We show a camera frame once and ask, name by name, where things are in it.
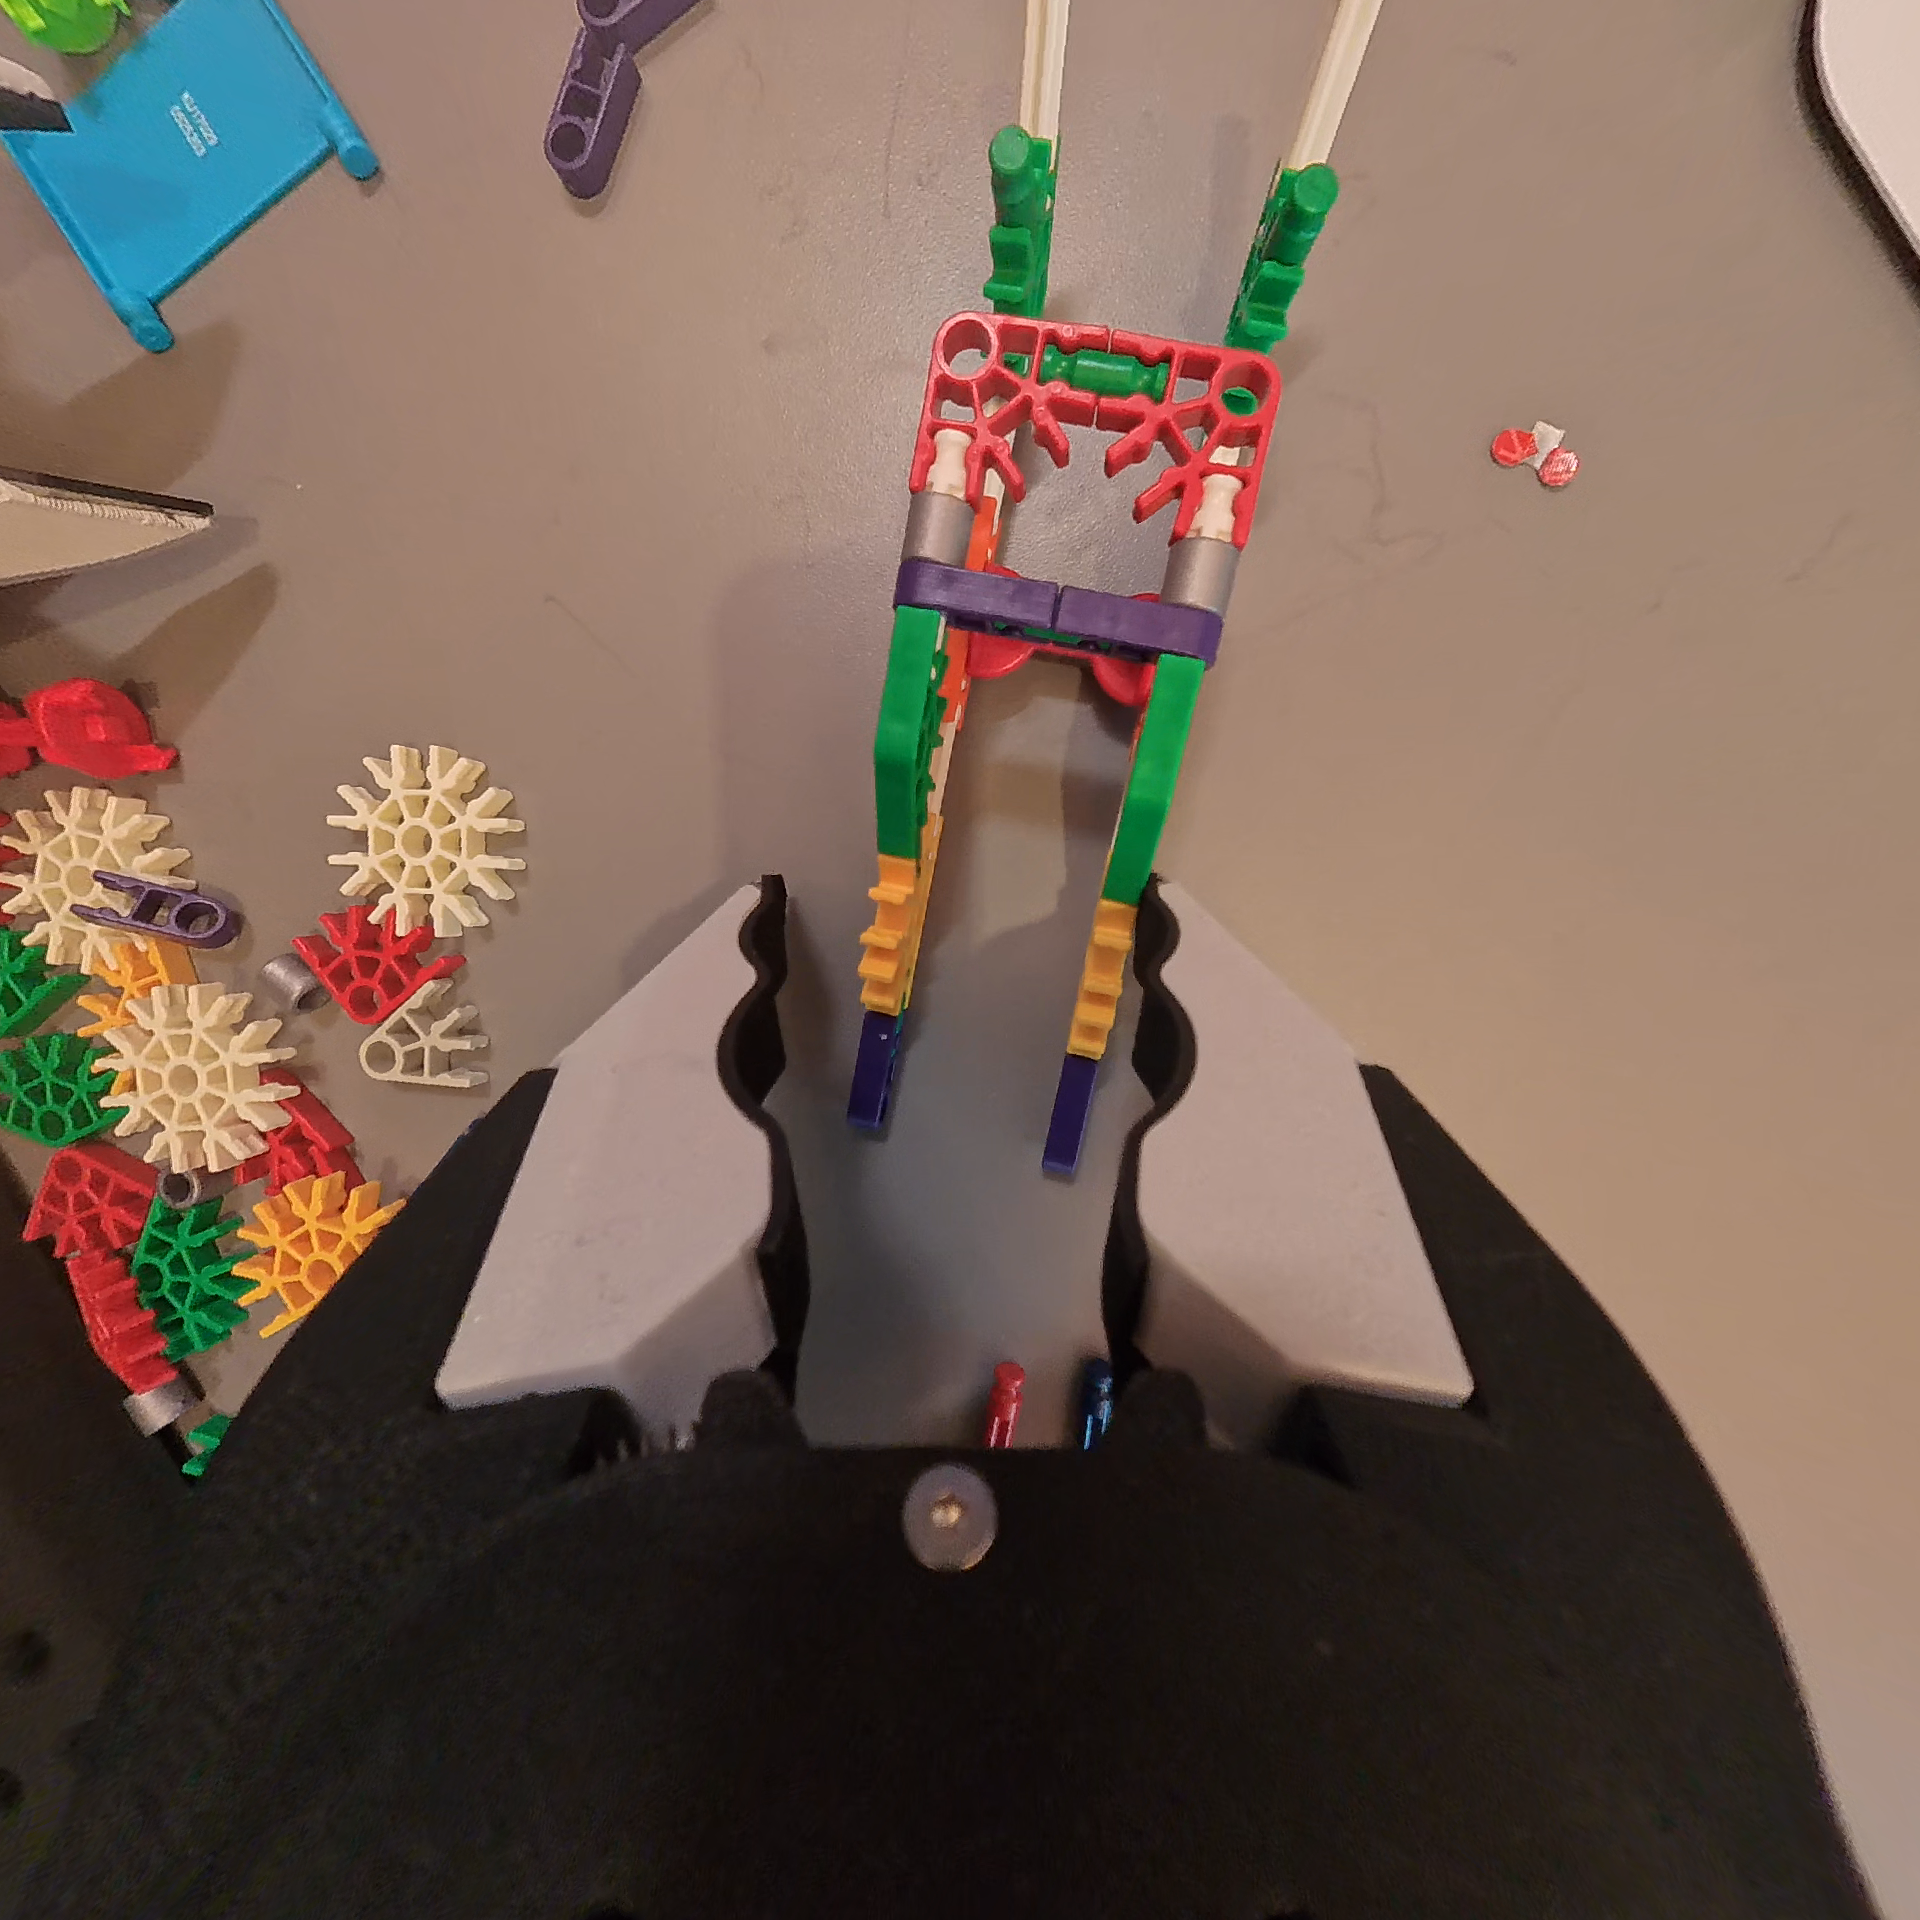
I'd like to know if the light grey toy connector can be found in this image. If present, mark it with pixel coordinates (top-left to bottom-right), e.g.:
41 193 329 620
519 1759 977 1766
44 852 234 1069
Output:
357 983 492 1086

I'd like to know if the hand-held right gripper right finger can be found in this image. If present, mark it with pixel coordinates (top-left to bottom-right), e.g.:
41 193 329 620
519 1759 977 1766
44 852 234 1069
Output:
1106 883 1474 1407

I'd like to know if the pile of colourful toy connectors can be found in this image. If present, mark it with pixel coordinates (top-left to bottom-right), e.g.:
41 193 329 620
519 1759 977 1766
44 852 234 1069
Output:
0 786 406 1478

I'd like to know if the red bow-shaped toy piece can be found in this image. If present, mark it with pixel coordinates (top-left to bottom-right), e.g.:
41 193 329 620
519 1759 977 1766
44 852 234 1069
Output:
0 679 177 779

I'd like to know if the white snowflake toy connector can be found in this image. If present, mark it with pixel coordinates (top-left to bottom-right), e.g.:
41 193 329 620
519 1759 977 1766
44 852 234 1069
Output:
326 745 530 939

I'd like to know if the colourful toy construction model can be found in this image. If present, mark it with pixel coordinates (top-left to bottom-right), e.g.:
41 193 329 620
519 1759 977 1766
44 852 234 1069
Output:
842 0 1389 1179

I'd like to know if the silver monitor stand base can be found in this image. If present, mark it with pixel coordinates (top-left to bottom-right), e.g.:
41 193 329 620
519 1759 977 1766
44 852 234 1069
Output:
1812 0 1920 260

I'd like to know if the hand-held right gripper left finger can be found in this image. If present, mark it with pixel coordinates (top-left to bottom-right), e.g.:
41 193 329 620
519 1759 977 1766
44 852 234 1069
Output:
434 873 806 1407

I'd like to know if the blue toy panel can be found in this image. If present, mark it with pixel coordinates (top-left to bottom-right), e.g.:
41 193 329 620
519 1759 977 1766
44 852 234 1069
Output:
0 0 378 353

